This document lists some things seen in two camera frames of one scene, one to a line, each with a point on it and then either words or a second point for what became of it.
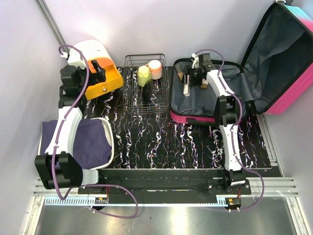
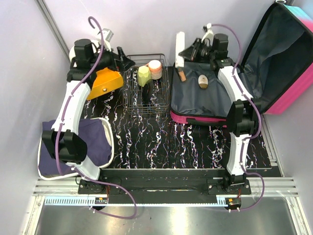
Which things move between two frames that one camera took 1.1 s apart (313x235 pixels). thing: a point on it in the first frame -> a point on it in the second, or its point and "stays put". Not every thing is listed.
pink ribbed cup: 155,69 stays put
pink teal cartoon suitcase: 278,71 stays put
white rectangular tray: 109,134 stays put
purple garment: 90,143 stays put
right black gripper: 188,70 -> 190,53
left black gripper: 98,77 -> 123,63
